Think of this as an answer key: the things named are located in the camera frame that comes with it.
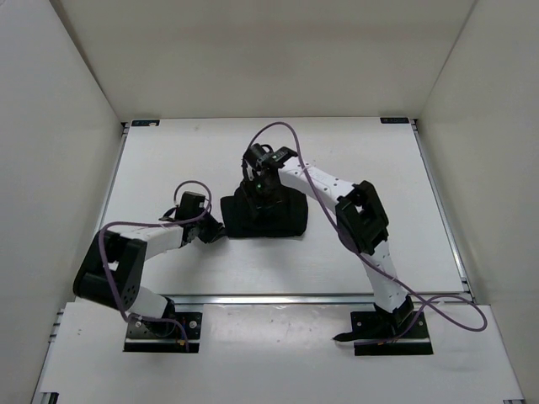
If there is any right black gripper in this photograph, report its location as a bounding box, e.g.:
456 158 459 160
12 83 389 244
243 176 283 221

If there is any black pleated skirt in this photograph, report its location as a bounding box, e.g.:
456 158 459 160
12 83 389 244
220 187 308 239

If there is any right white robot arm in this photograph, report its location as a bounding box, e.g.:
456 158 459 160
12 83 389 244
242 143 414 338

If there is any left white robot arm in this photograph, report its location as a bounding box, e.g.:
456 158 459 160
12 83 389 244
72 213 226 342

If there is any left blue table label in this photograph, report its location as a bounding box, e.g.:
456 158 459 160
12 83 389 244
131 120 160 127

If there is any blue table label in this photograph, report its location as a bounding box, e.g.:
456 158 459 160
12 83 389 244
380 117 409 125
131 120 160 127

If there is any right blue table label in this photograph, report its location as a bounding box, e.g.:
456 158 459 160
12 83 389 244
380 117 409 125

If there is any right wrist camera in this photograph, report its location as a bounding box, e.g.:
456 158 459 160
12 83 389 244
243 143 274 167

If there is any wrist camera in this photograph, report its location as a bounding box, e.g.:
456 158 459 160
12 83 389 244
174 191 205 221
243 143 274 167

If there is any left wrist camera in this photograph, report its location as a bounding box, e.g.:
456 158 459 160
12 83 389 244
174 191 205 221

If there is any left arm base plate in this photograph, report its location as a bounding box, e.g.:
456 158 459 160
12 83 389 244
123 306 203 354

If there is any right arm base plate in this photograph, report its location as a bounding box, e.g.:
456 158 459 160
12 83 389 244
350 311 434 357

